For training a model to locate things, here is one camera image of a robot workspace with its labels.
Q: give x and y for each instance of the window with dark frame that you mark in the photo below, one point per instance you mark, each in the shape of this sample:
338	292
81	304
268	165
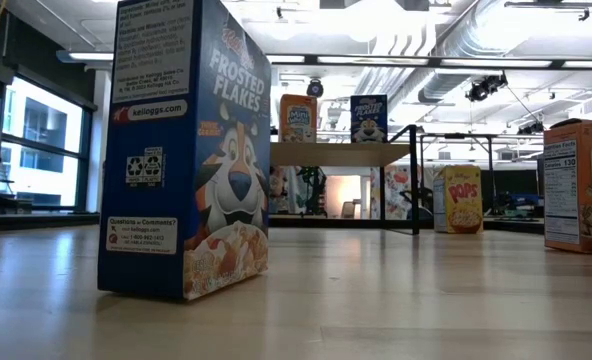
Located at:
41	125

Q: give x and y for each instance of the dark background plant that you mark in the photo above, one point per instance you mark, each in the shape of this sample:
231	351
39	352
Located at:
315	190

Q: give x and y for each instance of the black monitor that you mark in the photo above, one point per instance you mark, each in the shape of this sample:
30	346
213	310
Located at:
511	182

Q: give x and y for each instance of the silver ventilation duct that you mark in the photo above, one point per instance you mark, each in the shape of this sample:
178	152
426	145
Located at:
456	45

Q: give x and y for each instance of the black metal frame table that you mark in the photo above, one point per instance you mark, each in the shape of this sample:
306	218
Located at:
476	135

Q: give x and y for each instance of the black ceiling camera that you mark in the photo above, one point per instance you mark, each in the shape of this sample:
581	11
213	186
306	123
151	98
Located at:
315	90

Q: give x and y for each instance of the wooden shelf with black frame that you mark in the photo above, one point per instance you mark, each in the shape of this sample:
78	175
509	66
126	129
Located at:
336	155

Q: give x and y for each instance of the black track spotlights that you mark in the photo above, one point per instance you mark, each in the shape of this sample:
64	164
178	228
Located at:
531	128
483	87

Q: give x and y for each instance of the blue Frosted Flakes box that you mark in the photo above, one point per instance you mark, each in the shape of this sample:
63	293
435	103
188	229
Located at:
368	120
176	175

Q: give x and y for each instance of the yellow Corn Pops box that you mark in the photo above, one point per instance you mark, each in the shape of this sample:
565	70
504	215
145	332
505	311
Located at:
458	200

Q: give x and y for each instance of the colourful banner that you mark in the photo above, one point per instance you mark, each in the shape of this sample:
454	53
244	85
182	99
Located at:
398	192

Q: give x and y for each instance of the black aluminium rig frame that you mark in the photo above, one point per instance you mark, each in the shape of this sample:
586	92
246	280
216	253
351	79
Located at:
46	220

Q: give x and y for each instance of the ceiling rail fixture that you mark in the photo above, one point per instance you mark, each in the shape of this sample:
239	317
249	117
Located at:
548	4

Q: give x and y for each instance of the orange Mini Wheats box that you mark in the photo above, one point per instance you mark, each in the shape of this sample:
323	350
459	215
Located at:
576	190
298	120

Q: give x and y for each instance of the long ceiling light bar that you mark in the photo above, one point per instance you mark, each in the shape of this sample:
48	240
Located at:
496	63

